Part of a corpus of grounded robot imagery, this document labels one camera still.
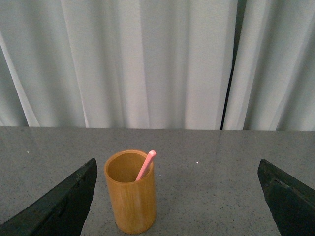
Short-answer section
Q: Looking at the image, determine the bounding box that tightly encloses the pink chopstick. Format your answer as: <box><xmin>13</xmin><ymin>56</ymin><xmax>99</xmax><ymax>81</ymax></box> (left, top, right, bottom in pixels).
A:
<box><xmin>135</xmin><ymin>150</ymin><xmax>156</xmax><ymax>181</ymax></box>

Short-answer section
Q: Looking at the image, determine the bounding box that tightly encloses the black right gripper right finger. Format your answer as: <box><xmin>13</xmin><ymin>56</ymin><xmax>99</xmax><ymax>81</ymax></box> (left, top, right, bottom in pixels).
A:
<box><xmin>257</xmin><ymin>159</ymin><xmax>315</xmax><ymax>236</ymax></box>

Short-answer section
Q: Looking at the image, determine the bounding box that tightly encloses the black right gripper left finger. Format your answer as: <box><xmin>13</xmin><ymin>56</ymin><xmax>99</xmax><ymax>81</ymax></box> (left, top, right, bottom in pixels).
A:
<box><xmin>0</xmin><ymin>158</ymin><xmax>97</xmax><ymax>236</ymax></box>

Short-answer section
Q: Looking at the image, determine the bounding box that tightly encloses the white curtain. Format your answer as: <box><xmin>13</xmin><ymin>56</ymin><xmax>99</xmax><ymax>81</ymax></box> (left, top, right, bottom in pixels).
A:
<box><xmin>0</xmin><ymin>0</ymin><xmax>315</xmax><ymax>131</ymax></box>

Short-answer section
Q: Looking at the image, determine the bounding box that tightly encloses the bamboo chopstick holder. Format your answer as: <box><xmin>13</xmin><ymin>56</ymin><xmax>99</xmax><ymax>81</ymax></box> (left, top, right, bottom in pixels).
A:
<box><xmin>104</xmin><ymin>149</ymin><xmax>156</xmax><ymax>235</ymax></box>

